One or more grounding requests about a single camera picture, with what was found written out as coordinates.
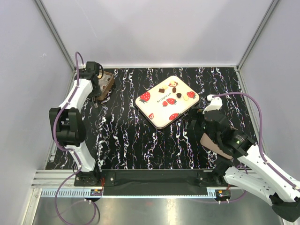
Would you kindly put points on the strawberry print tray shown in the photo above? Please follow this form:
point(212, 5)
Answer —
point(161, 109)

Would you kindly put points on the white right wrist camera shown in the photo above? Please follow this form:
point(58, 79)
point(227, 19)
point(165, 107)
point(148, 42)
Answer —
point(215, 103)

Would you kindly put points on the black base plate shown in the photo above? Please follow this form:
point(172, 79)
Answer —
point(166, 182)

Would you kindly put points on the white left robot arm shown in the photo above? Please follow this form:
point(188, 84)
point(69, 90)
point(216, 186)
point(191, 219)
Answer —
point(68, 129)

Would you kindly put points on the brown chocolate box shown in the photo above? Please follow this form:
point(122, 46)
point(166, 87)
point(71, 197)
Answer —
point(105, 83)

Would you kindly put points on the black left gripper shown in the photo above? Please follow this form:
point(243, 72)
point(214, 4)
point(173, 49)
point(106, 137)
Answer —
point(96, 93)

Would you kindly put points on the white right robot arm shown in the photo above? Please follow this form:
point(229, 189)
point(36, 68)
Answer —
point(243, 166)

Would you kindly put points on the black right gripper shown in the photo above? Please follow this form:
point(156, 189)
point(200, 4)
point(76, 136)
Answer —
point(195, 114)

